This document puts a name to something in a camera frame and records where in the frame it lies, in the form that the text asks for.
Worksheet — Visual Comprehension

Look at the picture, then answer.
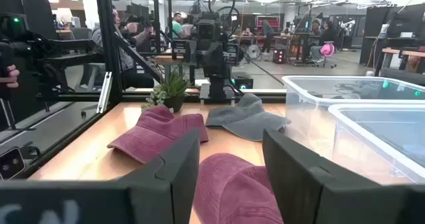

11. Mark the person's hand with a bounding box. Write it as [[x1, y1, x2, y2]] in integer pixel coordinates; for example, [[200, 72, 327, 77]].
[[0, 64, 20, 89]]

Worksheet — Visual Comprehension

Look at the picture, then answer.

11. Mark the pink office chair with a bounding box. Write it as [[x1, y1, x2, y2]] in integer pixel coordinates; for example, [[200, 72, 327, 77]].
[[319, 41, 337, 68]]

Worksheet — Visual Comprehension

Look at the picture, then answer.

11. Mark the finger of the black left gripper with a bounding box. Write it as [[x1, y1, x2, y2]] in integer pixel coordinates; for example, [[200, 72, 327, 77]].
[[171, 39, 189, 62], [226, 43, 241, 66]]

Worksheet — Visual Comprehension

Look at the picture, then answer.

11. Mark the grey baseball cap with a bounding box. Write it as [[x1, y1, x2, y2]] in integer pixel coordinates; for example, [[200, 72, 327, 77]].
[[205, 92, 292, 142]]

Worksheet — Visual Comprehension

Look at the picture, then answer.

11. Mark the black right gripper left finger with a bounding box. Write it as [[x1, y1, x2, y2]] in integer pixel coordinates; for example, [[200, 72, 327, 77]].
[[0, 128, 201, 224]]

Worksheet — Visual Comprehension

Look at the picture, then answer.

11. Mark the silver aluminium bracket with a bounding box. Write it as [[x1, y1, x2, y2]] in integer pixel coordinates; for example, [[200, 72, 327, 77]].
[[96, 71, 113, 114]]

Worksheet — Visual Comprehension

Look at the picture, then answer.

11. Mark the black aluminium frame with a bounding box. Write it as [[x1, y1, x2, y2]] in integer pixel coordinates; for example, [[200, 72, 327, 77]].
[[0, 0, 288, 181]]

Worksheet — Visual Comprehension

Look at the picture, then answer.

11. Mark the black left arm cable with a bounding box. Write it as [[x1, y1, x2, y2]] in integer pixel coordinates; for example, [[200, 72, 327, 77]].
[[207, 0, 240, 37]]

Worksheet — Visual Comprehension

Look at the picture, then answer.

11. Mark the black computer with green light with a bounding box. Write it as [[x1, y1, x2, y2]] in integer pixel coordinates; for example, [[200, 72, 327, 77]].
[[231, 72, 254, 90]]

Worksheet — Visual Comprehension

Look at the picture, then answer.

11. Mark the maroon baseball cap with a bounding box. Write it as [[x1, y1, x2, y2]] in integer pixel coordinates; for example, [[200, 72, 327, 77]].
[[193, 152, 285, 224], [106, 104, 209, 165]]

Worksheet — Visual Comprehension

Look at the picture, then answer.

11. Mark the black box with red lights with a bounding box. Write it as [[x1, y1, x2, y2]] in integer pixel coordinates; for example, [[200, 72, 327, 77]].
[[272, 47, 288, 64]]

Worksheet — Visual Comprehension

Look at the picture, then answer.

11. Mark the round floor fan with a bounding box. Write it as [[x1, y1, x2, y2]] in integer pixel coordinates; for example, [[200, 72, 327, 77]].
[[246, 43, 262, 60]]

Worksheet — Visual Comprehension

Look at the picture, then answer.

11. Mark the small black camera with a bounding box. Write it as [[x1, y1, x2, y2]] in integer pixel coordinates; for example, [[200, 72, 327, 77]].
[[0, 146, 26, 181]]

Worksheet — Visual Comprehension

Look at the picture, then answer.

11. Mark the clear plastic bin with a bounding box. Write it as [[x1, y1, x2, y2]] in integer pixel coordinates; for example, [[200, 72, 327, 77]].
[[327, 103, 425, 185], [281, 74, 425, 148]]

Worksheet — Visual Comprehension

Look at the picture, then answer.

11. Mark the person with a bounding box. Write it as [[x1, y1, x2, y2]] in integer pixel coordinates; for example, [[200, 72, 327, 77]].
[[79, 5, 155, 89], [308, 19, 322, 39], [310, 19, 337, 64], [171, 11, 193, 41], [261, 19, 275, 55]]

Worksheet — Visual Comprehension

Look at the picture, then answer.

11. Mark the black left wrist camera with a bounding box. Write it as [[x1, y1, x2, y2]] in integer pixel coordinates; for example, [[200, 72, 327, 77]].
[[197, 17, 220, 42]]

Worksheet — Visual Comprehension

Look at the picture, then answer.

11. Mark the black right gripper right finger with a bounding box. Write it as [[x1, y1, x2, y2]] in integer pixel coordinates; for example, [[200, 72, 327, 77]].
[[262, 128, 425, 224]]

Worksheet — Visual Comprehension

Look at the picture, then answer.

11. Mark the potted green succulent plant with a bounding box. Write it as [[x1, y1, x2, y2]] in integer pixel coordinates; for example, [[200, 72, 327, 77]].
[[141, 69, 191, 114]]

